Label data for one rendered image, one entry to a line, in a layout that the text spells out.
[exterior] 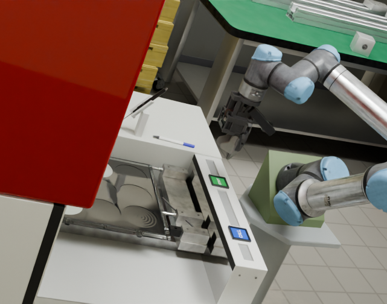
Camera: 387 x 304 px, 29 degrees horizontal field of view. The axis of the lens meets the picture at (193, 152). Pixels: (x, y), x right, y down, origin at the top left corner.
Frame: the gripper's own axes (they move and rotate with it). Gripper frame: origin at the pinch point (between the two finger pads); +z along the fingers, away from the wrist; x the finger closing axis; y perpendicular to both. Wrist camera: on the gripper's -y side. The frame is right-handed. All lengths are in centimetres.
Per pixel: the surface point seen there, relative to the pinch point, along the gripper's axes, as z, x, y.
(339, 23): 17, -242, -140
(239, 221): 9.9, 19.2, -2.2
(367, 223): 106, -156, -171
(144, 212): 16.1, 14.3, 23.8
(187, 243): 18.4, 22.6, 11.4
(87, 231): 22.5, 19.5, 38.7
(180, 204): 18.0, 3.5, 10.4
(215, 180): 9.6, -0.5, 1.1
